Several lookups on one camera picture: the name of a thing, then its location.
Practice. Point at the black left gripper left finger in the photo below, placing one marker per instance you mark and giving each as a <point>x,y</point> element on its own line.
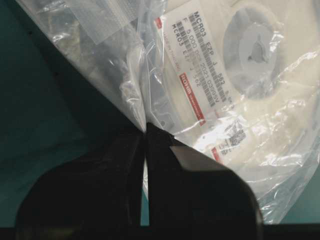
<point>97,196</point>

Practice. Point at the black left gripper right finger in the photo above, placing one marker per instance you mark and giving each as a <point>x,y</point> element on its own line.
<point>193,197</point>

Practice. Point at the clear plastic zip bag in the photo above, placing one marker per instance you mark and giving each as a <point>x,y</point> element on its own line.
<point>102,18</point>

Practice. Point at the white component tape reel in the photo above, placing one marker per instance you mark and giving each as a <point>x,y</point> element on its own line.
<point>239,81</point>

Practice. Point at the teal table mat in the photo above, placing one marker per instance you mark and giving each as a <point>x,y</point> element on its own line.
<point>61,94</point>

